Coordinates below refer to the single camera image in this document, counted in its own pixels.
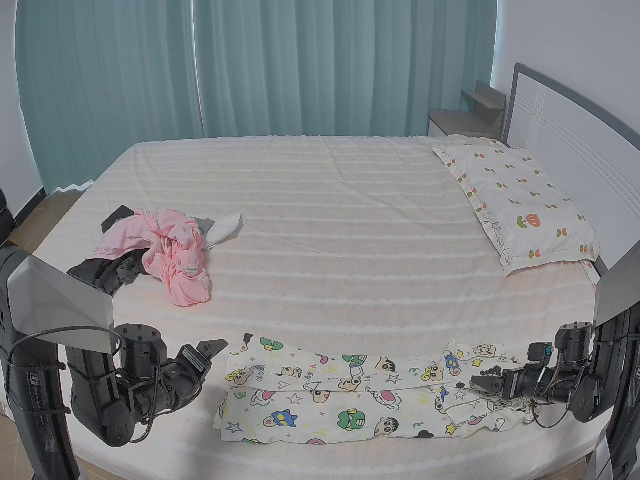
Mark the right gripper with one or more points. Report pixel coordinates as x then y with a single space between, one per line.
525 383

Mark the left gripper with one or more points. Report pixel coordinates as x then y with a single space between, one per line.
190 368

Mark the white printed pyjama top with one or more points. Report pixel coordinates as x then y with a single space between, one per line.
325 398

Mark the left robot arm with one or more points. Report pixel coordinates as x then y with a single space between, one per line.
100 393

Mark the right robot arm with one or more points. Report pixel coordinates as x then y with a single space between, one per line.
615 393

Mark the bed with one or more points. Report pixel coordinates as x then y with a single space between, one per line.
325 218

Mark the pink garment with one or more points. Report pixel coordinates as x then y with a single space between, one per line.
170 258

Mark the white garment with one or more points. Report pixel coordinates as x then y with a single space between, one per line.
227 225

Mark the black garment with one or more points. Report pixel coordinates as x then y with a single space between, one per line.
90 273

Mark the white printed pillow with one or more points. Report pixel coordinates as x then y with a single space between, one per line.
520 203

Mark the black chest of drawers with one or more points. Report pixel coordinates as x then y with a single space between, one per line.
4 213

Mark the grey bedside table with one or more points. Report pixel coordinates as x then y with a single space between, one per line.
465 118

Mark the blue-green curtain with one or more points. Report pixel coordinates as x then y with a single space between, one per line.
350 43
110 68

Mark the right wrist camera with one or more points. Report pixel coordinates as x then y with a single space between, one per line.
539 354

